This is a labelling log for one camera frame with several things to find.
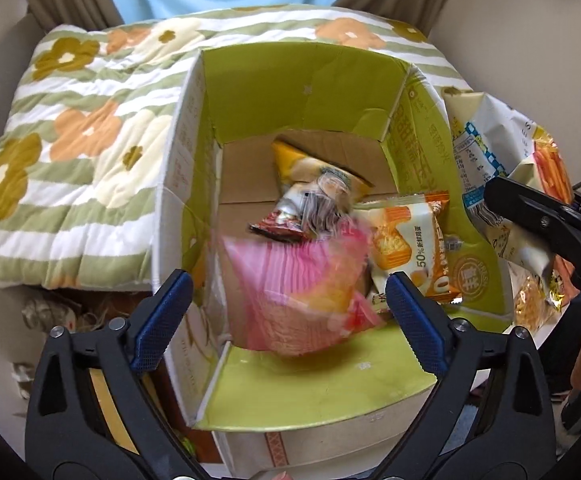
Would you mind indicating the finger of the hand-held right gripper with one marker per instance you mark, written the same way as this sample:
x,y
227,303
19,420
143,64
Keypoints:
x,y
545,220

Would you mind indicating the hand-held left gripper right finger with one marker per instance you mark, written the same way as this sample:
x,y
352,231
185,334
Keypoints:
x,y
418,325

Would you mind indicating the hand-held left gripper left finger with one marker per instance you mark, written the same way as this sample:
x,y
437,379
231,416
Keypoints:
x,y
158,330

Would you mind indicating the large white snack bag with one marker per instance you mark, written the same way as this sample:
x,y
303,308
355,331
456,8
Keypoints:
x,y
475,160

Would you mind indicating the pink snack packet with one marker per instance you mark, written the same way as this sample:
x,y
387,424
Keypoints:
x,y
290,285

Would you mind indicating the green-lined cardboard box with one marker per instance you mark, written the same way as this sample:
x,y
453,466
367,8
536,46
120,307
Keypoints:
x,y
295,90

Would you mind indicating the yellow fried snack packet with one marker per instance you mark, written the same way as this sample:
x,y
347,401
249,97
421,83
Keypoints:
x,y
535,300

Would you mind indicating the orange egg roll snack packet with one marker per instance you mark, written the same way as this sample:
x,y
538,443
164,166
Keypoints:
x,y
410,240

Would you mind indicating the crumpled pale wrapper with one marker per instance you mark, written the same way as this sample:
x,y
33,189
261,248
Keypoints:
x,y
50,312

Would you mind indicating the silver and red snack packet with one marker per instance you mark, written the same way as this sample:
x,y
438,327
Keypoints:
x,y
290,215

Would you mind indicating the floral striped quilt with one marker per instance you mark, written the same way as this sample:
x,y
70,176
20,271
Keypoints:
x,y
95,135

